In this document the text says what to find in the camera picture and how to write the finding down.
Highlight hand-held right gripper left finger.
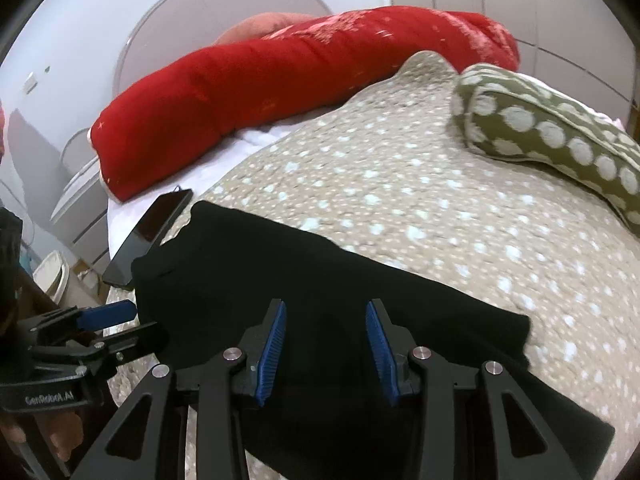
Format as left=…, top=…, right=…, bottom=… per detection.
left=70, top=299, right=288, bottom=480

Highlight person's left hand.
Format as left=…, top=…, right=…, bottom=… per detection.
left=0, top=406, right=85, bottom=463

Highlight white plastic bin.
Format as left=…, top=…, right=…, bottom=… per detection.
left=32, top=251, right=69, bottom=306

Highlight green white-dotted pillow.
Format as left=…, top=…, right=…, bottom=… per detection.
left=450, top=63, right=640, bottom=238

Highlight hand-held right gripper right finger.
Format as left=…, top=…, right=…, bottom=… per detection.
left=365, top=299, right=571, bottom=480

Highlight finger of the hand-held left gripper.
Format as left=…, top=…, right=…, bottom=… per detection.
left=60, top=321, right=167, bottom=367
left=27, top=300, right=137, bottom=341

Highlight pink pillow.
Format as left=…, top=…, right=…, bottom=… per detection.
left=215, top=10, right=311, bottom=46

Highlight red floral quilt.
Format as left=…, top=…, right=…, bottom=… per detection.
left=87, top=5, right=521, bottom=203

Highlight white glossy wardrobe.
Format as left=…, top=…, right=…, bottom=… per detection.
left=385, top=0, right=640, bottom=128

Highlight black smartphone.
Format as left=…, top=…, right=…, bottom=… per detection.
left=102, top=188, right=194, bottom=291

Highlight black pants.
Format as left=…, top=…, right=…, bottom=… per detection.
left=131, top=201, right=616, bottom=480

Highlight beige spotted bed blanket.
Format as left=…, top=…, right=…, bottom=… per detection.
left=107, top=51, right=640, bottom=480

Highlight round white headboard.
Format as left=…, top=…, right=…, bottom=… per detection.
left=60, top=0, right=337, bottom=171

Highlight white nightstand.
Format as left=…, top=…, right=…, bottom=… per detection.
left=50, top=157, right=114, bottom=264

